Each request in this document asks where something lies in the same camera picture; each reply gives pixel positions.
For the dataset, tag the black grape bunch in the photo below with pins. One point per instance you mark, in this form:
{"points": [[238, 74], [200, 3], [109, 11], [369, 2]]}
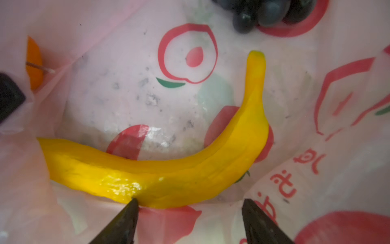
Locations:
{"points": [[266, 13]]}

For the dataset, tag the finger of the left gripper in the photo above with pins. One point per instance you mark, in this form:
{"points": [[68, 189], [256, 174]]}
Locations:
{"points": [[11, 97]]}

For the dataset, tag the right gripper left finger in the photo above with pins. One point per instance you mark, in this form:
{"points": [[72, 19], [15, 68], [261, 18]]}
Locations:
{"points": [[121, 230]]}

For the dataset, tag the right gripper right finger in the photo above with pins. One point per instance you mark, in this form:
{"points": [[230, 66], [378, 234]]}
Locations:
{"points": [[259, 228]]}

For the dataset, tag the yellow banana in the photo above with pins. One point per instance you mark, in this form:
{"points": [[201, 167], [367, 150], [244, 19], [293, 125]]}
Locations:
{"points": [[170, 183]]}

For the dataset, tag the pink plastic bag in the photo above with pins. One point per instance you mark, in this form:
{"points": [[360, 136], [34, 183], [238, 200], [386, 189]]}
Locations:
{"points": [[158, 80]]}

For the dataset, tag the orange fruit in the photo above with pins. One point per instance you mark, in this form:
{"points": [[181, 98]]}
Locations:
{"points": [[33, 56]]}

